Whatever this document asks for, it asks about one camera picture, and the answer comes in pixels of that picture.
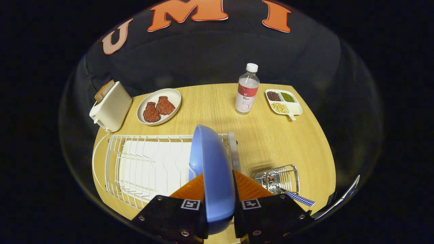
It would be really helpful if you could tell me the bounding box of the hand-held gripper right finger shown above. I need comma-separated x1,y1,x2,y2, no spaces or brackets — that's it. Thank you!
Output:
233,170,314,244

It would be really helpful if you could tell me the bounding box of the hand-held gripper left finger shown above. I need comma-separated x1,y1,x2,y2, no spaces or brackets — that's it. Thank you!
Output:
132,174,208,244

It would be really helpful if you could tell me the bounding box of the spoon with blue checkered handle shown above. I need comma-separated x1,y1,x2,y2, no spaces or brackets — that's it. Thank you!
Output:
271,183,316,207

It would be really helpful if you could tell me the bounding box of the metal wire basket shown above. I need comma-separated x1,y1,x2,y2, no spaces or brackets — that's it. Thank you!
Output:
253,164,300,195

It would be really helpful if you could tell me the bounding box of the blue plate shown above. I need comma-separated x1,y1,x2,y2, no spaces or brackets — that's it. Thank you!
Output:
189,124,236,235

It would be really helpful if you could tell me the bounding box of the white wire dish rack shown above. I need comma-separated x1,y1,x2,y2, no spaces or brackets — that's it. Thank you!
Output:
92,131,242,210

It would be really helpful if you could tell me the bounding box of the white oval plate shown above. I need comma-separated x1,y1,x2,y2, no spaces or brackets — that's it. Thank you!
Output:
137,88,182,126

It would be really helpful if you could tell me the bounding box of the white drip tray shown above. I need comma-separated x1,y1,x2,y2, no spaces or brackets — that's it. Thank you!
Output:
119,141,194,200

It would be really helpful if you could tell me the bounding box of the red meat piece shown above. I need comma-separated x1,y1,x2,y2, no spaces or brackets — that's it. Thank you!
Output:
156,96,176,116
143,102,161,123

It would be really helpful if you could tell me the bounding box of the white divided tray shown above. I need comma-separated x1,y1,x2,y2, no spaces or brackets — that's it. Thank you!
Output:
265,89,303,121

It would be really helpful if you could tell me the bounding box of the white toaster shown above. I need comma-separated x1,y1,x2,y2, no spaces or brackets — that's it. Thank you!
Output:
89,81,133,133

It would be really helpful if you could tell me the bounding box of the clear bottle with red label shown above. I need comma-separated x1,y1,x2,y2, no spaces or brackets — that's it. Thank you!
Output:
235,63,260,115

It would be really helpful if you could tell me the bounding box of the brown toast slice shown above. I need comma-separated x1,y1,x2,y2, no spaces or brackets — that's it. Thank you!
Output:
94,80,115,103

